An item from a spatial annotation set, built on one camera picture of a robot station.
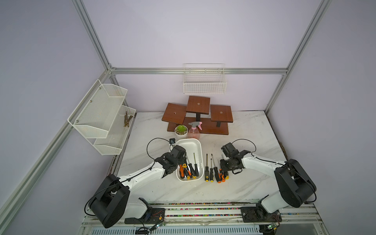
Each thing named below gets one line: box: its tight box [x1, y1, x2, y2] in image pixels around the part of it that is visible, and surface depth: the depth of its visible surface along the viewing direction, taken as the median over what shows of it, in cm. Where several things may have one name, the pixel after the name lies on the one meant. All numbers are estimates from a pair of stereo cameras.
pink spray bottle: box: [188, 121, 203, 140], surface depth 97 cm
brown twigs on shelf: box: [123, 111, 134, 128], surface depth 100 cm
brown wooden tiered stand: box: [161, 95, 234, 135], surface depth 100 cm
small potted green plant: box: [174, 124, 189, 141], surface depth 100 cm
